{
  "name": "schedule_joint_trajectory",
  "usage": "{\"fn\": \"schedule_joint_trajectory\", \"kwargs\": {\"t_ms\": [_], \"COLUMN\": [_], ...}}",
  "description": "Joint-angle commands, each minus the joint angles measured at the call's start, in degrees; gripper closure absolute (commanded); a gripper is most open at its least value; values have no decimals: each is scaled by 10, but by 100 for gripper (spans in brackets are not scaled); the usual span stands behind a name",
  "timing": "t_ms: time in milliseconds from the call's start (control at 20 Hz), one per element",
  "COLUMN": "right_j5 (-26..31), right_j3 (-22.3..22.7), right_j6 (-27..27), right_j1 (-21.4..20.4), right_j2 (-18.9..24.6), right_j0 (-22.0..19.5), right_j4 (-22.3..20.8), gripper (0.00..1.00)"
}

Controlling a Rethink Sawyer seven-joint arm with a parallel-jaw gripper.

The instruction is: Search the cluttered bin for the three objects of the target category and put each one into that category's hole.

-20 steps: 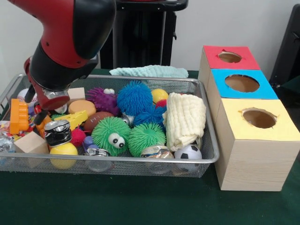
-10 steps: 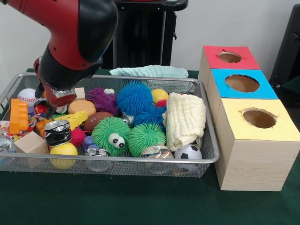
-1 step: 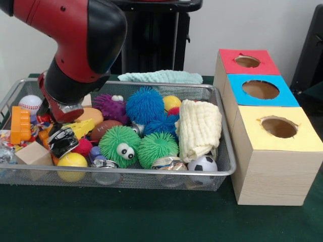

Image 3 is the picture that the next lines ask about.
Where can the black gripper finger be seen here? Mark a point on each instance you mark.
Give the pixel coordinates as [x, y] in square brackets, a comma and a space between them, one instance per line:
[43, 107]
[57, 128]

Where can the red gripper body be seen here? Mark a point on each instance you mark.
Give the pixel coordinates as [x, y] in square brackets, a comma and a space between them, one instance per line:
[58, 115]

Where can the silver drink can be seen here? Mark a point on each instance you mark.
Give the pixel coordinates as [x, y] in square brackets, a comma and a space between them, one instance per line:
[65, 143]

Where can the cream waffle cloth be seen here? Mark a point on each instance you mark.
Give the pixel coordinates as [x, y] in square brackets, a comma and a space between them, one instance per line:
[200, 130]

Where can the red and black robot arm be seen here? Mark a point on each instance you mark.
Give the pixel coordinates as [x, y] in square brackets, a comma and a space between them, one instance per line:
[75, 40]

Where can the clear mesh bin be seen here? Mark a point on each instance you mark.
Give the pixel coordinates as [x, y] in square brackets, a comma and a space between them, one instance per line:
[126, 179]

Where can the wooden box with three holes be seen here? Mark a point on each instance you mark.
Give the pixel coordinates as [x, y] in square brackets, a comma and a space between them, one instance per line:
[275, 166]

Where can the white baseball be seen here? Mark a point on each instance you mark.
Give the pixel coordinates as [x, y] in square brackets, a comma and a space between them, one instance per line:
[29, 102]

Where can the orange toy building block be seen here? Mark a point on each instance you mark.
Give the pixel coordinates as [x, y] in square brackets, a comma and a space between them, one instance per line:
[20, 125]

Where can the yellow tennis ball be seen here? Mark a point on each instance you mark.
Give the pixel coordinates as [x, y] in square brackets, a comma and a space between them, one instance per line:
[72, 162]

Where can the purple spiky ball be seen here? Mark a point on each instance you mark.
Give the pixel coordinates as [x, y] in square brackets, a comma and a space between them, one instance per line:
[112, 107]

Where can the green spiky ball with face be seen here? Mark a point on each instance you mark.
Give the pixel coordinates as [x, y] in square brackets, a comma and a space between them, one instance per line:
[119, 146]

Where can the blue spiky ball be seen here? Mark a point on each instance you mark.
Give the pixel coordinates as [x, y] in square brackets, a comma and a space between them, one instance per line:
[145, 105]

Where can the mint green cloth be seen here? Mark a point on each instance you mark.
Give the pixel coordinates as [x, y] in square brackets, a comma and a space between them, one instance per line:
[161, 76]

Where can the dark green tablecloth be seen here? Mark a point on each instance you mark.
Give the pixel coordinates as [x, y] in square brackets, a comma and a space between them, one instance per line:
[151, 217]

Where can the small soccer ball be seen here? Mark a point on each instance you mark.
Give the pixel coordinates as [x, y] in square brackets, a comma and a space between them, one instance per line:
[203, 164]

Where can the black chair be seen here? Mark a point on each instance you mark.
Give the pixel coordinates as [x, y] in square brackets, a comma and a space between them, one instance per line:
[312, 55]

